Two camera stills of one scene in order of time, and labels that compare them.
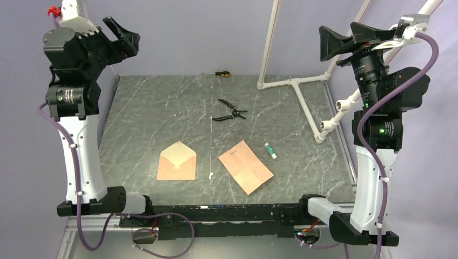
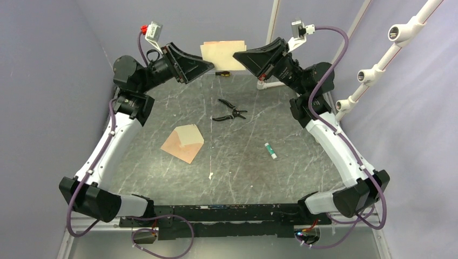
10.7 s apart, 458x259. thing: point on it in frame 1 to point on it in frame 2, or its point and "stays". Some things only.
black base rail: [195, 222] stays
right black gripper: [332, 45] to [264, 61]
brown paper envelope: [177, 162] to [184, 143]
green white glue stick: [270, 150] stays
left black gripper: [128, 41] to [188, 66]
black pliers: [236, 113] stays
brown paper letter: [246, 167] to [220, 53]
